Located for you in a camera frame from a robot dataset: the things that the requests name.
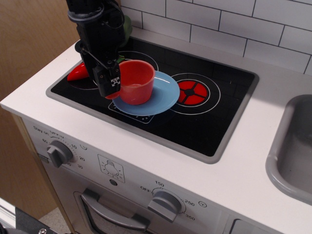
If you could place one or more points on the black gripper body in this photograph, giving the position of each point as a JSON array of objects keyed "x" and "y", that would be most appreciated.
[{"x": 101, "y": 33}]

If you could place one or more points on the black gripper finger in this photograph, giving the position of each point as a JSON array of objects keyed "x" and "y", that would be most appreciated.
[{"x": 107, "y": 79}]

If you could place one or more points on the red plastic cup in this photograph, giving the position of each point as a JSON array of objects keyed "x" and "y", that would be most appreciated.
[{"x": 137, "y": 80}]

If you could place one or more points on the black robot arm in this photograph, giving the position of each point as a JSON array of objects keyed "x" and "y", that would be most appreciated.
[{"x": 88, "y": 6}]

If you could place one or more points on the blue plastic plate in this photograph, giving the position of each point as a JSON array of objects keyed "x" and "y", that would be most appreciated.
[{"x": 164, "y": 96}]

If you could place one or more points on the red toy chili pepper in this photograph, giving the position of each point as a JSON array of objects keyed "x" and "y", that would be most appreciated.
[{"x": 78, "y": 73}]

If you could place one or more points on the green toy vegetable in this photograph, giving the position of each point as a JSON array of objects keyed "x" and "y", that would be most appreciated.
[{"x": 127, "y": 30}]

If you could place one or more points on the grey timer knob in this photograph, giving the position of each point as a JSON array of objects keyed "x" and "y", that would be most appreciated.
[{"x": 59, "y": 153}]

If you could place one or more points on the black toy stovetop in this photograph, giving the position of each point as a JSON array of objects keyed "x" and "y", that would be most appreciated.
[{"x": 194, "y": 108}]

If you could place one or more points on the grey oven door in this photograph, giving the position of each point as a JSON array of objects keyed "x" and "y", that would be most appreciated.
[{"x": 124, "y": 207}]

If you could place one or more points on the grey temperature knob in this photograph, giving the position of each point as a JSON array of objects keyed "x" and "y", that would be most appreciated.
[{"x": 165, "y": 205}]

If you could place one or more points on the grey toy sink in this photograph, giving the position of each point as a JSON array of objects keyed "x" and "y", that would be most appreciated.
[{"x": 289, "y": 162}]

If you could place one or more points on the grey oven door handle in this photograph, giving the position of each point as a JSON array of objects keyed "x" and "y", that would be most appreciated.
[{"x": 136, "y": 222}]

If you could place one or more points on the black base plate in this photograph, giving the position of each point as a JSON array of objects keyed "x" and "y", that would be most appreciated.
[{"x": 26, "y": 224}]

